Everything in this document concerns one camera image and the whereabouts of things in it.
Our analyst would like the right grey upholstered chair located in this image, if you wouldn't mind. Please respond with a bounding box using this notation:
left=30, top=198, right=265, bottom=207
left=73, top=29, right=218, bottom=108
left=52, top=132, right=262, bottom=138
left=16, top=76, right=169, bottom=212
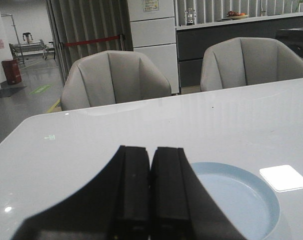
left=200, top=37, right=303, bottom=92

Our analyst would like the metal cart with robot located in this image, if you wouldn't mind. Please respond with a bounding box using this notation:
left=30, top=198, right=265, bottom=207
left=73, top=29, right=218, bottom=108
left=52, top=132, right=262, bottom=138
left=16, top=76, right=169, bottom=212
left=9, top=32, right=56, bottom=62

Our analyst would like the light blue round plate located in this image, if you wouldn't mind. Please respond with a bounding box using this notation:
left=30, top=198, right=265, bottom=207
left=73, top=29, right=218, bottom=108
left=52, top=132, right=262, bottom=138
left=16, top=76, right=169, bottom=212
left=191, top=162, right=281, bottom=240

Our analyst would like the red barrier belt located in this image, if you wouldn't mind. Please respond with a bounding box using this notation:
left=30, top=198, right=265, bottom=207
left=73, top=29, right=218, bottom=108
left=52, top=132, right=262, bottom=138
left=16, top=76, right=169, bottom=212
left=64, top=35, right=120, bottom=47

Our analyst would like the small white robot figurine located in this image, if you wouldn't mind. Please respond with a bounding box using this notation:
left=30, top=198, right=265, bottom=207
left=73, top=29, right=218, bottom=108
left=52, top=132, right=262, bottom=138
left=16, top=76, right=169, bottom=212
left=184, top=8, right=196, bottom=26

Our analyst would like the grey upholstered chair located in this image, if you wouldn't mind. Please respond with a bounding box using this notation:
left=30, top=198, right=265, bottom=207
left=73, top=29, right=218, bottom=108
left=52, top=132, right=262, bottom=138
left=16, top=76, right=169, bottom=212
left=200, top=37, right=303, bottom=92
left=60, top=50, right=172, bottom=111

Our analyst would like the pink wall notice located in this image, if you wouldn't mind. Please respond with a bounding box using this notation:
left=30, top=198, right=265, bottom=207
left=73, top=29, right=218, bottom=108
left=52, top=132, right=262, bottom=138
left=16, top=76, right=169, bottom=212
left=0, top=39, right=5, bottom=49

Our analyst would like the red trash bin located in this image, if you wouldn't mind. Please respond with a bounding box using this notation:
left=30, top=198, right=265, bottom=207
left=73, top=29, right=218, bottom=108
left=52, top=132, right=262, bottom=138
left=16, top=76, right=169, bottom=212
left=1, top=59, right=22, bottom=85

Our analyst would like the left grey upholstered chair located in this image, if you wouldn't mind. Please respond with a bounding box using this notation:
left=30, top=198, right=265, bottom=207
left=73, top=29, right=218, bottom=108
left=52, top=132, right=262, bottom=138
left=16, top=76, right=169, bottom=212
left=60, top=50, right=172, bottom=111

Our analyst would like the white refrigerator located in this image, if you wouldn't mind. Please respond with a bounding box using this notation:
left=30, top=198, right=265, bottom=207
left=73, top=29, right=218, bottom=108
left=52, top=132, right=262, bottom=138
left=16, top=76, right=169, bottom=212
left=127, top=0, right=179, bottom=94

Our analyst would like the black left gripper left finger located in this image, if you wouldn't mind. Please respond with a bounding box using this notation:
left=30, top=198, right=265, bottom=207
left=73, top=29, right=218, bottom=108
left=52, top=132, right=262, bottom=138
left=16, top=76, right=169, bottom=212
left=12, top=146, right=150, bottom=240

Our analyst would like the fruit bowl on counter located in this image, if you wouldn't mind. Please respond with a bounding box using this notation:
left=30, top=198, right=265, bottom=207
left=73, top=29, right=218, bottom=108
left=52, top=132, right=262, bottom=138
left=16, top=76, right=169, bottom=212
left=226, top=10, right=249, bottom=20

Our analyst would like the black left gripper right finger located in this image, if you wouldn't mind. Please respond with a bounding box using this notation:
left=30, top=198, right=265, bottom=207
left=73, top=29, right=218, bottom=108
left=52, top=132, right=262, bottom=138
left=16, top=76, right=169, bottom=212
left=150, top=147, right=245, bottom=240

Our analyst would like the dark grey counter cabinet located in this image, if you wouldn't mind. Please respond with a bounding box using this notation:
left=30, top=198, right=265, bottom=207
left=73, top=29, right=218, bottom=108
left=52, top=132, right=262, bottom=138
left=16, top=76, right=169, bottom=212
left=176, top=12, right=303, bottom=88

